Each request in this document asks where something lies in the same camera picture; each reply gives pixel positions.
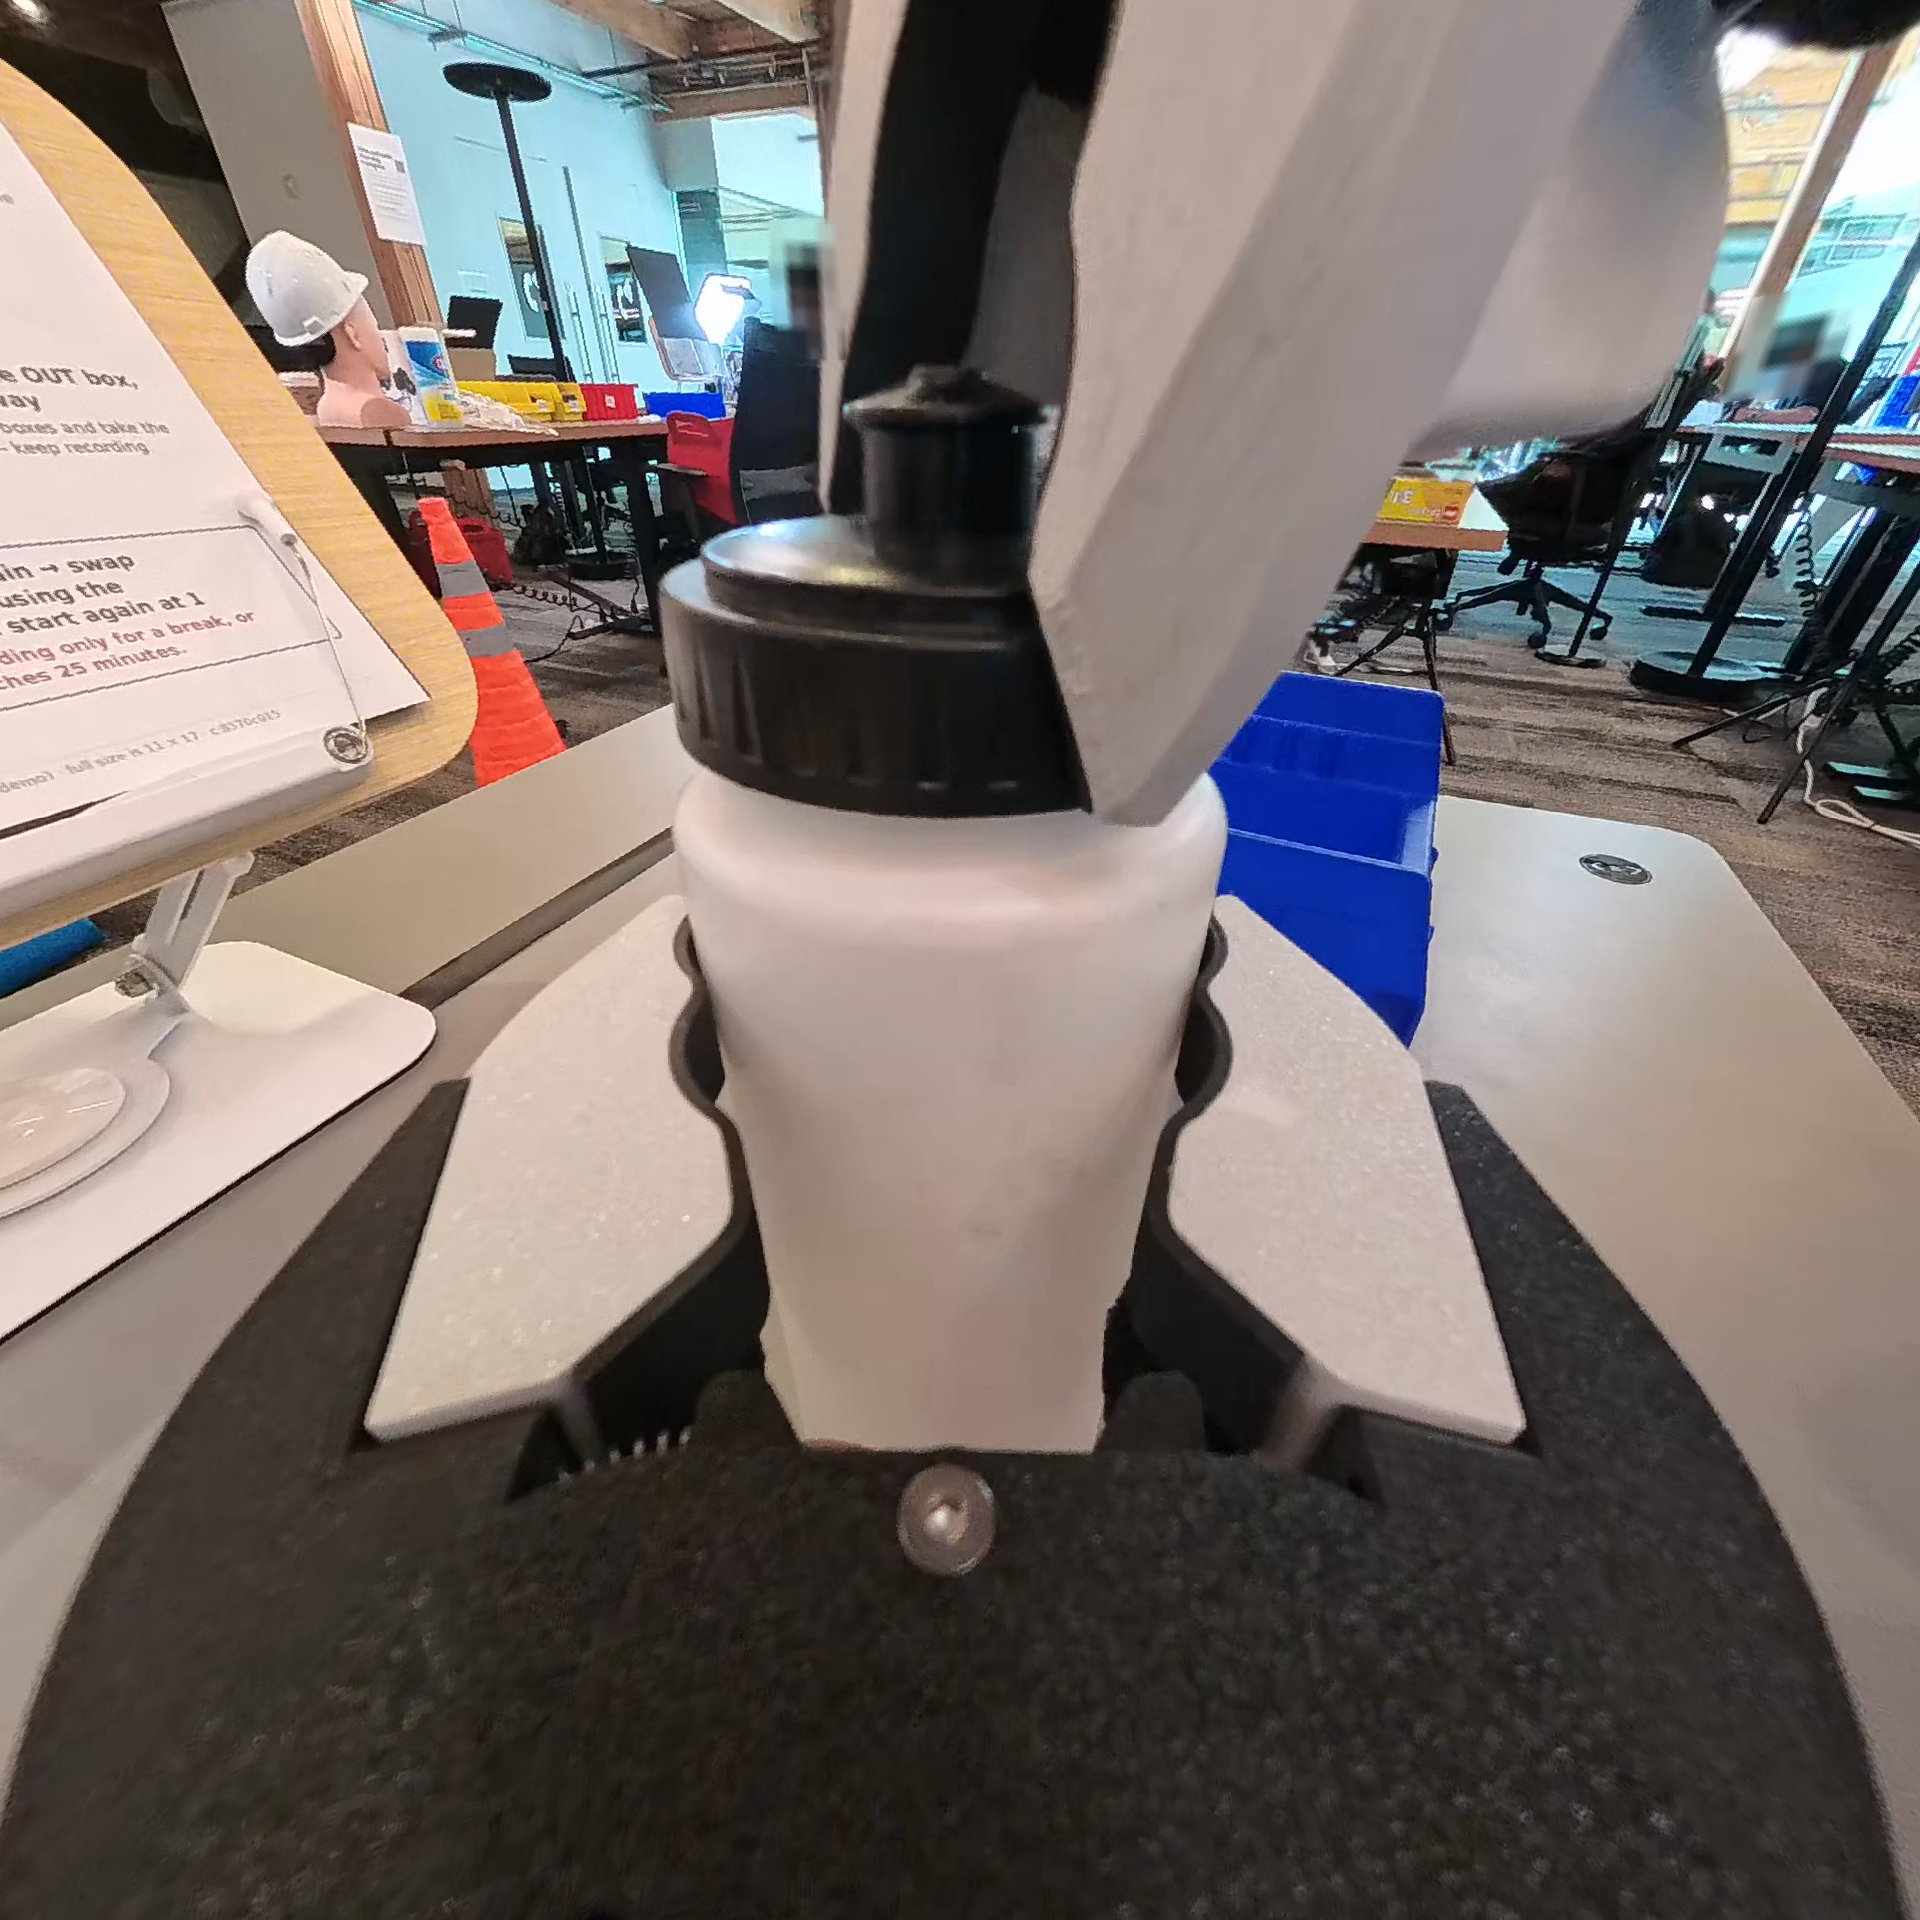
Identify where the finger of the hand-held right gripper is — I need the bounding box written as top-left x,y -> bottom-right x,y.
817,0 -> 1115,519
1028,0 -> 1730,829

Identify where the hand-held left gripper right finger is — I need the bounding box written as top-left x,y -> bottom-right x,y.
1106,895 -> 1529,1469

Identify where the mannequin head with hard hat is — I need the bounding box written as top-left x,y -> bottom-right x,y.
245,228 -> 415,429

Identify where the orange traffic cone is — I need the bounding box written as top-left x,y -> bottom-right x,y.
412,498 -> 570,788

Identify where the printed instruction sheet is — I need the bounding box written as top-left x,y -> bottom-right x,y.
0,127 -> 432,834

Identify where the wooden background table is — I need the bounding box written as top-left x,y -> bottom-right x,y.
1357,516 -> 1509,670

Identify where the black bottle lid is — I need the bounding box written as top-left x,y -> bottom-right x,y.
656,367 -> 1089,818

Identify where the red chair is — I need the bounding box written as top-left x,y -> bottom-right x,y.
661,412 -> 747,530

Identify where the black office chair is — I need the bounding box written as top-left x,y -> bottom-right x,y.
1447,420 -> 1653,662

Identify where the blue plastic bin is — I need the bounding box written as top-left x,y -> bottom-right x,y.
1208,671 -> 1444,1046

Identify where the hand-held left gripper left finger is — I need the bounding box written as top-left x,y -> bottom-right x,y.
363,895 -> 771,1454

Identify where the white plastic bottle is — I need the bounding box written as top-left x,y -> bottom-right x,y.
669,766 -> 1232,1454

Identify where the black floor lamp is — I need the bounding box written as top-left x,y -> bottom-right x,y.
442,63 -> 561,396

